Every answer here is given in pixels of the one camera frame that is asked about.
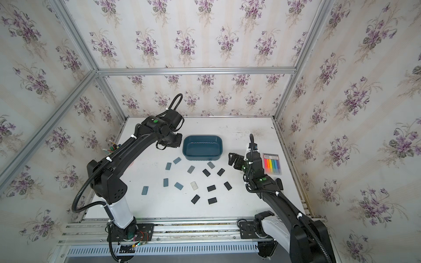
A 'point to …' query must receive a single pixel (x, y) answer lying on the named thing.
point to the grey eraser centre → (191, 169)
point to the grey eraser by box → (211, 165)
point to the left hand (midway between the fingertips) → (176, 143)
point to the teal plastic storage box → (202, 147)
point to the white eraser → (194, 185)
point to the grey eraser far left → (144, 190)
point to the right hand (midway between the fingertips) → (239, 156)
